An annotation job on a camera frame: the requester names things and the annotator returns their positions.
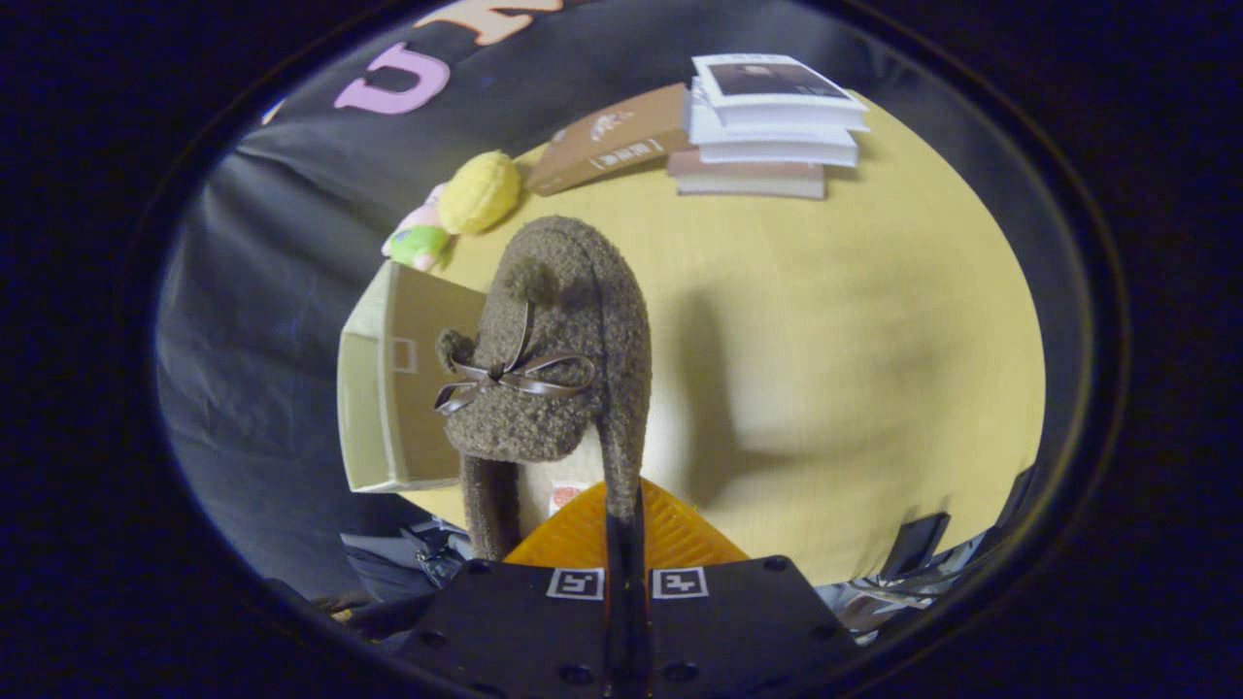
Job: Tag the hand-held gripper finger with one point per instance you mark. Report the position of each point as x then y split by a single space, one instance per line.
639 602
615 602

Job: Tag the beige cardboard storage box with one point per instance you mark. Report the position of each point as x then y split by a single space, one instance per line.
418 427

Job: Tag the brown fuzzy shoe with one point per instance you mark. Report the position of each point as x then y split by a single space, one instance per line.
583 282

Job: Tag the grey crumpled plastic sheet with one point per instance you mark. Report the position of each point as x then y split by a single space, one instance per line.
874 602
388 563

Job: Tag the black flat panel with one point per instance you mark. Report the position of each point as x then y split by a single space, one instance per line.
913 544

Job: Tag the pink and green plush toy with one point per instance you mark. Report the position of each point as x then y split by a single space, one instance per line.
418 248

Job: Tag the yellow plush ball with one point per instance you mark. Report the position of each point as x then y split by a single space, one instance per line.
478 192

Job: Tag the pale pink book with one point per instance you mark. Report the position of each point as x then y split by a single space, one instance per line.
748 180

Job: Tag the brown book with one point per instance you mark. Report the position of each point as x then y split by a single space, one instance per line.
602 136

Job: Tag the plain white book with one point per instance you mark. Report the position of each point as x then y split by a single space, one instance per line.
777 150

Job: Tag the white book with portrait cover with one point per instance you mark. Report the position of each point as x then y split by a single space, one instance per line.
767 80

